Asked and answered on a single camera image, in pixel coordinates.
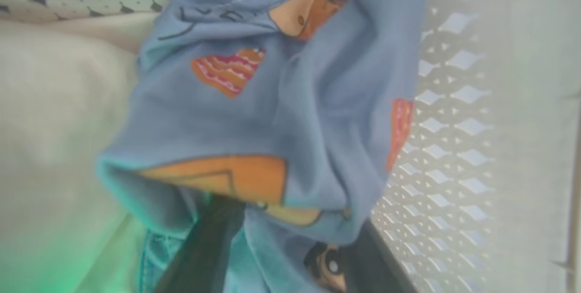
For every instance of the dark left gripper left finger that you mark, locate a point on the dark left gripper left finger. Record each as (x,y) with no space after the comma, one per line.
(204,256)

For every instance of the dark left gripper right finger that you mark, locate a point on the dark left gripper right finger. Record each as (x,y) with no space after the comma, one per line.
(381,275)

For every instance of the blue cartoon print garment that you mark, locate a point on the blue cartoon print garment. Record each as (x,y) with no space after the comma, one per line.
(317,116)

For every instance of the cream white garment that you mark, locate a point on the cream white garment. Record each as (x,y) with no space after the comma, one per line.
(54,125)

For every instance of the cream perforated laundry basket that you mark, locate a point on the cream perforated laundry basket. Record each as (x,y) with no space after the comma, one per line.
(454,147)

